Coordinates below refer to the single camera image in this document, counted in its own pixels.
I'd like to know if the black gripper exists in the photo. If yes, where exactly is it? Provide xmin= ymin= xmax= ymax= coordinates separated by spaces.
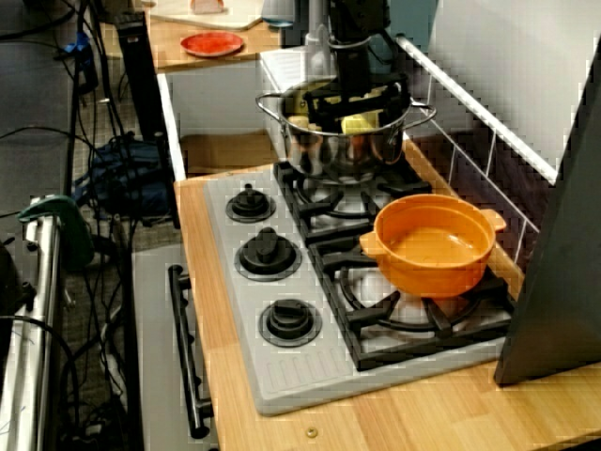
xmin=304 ymin=42 xmax=409 ymax=135

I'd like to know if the yellow corn cob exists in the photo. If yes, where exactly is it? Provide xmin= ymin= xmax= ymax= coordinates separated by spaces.
xmin=340 ymin=112 xmax=381 ymax=135

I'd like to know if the stainless steel cooking pot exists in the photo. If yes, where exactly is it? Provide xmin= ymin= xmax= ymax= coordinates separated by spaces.
xmin=255 ymin=77 xmax=438 ymax=185

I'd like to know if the orange plastic pot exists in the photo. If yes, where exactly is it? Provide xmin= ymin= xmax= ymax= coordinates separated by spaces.
xmin=359 ymin=193 xmax=508 ymax=301

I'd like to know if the black burner grate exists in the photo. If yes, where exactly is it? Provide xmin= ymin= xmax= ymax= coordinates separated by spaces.
xmin=307 ymin=234 xmax=517 ymax=372
xmin=272 ymin=140 xmax=433 ymax=245

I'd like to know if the black stove knob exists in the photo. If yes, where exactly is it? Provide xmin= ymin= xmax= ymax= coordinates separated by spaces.
xmin=234 ymin=226 xmax=302 ymax=283
xmin=258 ymin=298 xmax=324 ymax=349
xmin=224 ymin=182 xmax=277 ymax=224

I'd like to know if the white sink basin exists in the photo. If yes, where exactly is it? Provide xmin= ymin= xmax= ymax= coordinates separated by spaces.
xmin=157 ymin=46 xmax=320 ymax=182

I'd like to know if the white cutting board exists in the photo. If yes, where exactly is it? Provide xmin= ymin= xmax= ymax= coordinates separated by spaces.
xmin=148 ymin=0 xmax=264 ymax=32

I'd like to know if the red plate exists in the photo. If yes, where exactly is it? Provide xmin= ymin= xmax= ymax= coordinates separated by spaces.
xmin=180 ymin=31 xmax=246 ymax=58

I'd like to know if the dark tiled backsplash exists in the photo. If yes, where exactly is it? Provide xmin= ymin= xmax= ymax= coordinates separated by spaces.
xmin=393 ymin=35 xmax=560 ymax=283

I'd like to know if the pink white toy food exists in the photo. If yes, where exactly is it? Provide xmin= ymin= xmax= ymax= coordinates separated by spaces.
xmin=190 ymin=0 xmax=229 ymax=15

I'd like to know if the wooden side table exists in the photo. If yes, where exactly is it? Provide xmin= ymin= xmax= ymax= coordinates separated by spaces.
xmin=149 ymin=0 xmax=283 ymax=71

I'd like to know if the dark side panel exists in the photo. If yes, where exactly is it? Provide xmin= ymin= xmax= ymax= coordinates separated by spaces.
xmin=492 ymin=46 xmax=601 ymax=386
xmin=116 ymin=11 xmax=166 ymax=142

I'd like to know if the blue backpack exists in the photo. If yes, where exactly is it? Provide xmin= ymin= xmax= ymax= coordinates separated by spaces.
xmin=72 ymin=135 xmax=173 ymax=217

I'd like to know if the grey toy stove top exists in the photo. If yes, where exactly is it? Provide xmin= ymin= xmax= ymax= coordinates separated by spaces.
xmin=202 ymin=166 xmax=516 ymax=417

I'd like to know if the white toy oven cabinet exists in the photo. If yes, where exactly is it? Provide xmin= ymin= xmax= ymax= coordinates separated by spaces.
xmin=131 ymin=243 xmax=222 ymax=451

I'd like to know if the wooden countertop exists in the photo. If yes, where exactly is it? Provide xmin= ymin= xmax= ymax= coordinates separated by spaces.
xmin=173 ymin=135 xmax=601 ymax=451

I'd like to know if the black device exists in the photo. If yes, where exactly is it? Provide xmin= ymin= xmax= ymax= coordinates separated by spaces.
xmin=0 ymin=237 xmax=37 ymax=316

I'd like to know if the black oven door handle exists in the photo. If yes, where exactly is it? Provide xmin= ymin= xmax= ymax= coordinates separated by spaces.
xmin=167 ymin=264 xmax=215 ymax=439

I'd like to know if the aluminium frame profile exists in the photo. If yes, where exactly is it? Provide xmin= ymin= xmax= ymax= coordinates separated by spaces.
xmin=0 ymin=196 xmax=65 ymax=451

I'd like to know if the thick black cable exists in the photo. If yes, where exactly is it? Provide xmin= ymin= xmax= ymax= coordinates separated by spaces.
xmin=0 ymin=313 xmax=82 ymax=427

